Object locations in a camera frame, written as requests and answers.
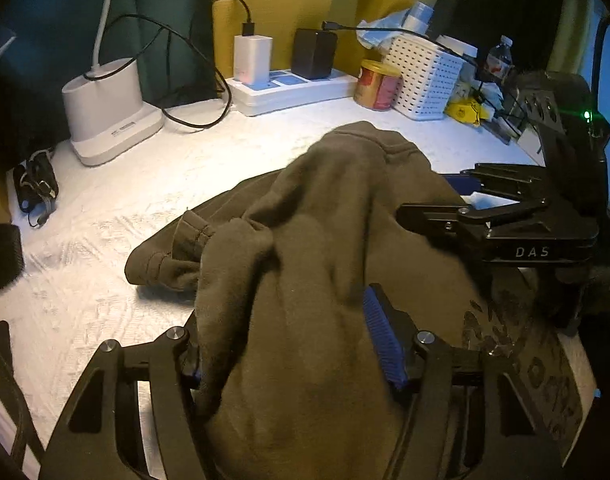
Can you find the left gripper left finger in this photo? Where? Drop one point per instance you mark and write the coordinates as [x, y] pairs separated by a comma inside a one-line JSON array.
[[189, 360]]

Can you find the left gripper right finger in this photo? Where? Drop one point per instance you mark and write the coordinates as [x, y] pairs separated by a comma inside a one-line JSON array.
[[392, 333]]

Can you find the dark brown t-shirt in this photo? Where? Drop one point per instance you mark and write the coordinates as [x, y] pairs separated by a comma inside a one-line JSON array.
[[290, 384]]

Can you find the patterned storage bag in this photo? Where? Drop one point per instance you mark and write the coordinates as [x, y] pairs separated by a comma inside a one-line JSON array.
[[554, 367]]

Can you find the yellow duck snack bag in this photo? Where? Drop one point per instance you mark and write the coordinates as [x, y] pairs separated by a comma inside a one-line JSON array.
[[469, 112]]

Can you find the clear jar with white lid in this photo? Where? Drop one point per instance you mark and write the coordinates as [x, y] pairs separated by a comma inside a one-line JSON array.
[[468, 55]]

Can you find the plastic water bottle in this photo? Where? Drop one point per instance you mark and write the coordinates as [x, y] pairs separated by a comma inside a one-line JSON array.
[[499, 60]]

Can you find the white perforated plastic basket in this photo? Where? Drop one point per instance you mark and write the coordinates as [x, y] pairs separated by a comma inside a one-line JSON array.
[[428, 77]]

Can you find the white desk lamp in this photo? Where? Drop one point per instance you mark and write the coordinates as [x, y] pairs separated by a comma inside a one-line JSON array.
[[104, 107]]

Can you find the red tin can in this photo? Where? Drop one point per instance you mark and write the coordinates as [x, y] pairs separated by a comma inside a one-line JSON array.
[[376, 85]]

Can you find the white power strip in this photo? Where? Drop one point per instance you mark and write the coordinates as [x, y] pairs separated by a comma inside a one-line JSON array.
[[285, 89]]

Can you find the blue white bottle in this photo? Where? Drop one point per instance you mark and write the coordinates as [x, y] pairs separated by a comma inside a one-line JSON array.
[[418, 18]]

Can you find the white usb charger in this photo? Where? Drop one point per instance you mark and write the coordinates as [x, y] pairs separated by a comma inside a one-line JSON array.
[[251, 59]]

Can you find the black power adapter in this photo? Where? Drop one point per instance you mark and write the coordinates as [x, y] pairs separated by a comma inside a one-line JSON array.
[[313, 53]]

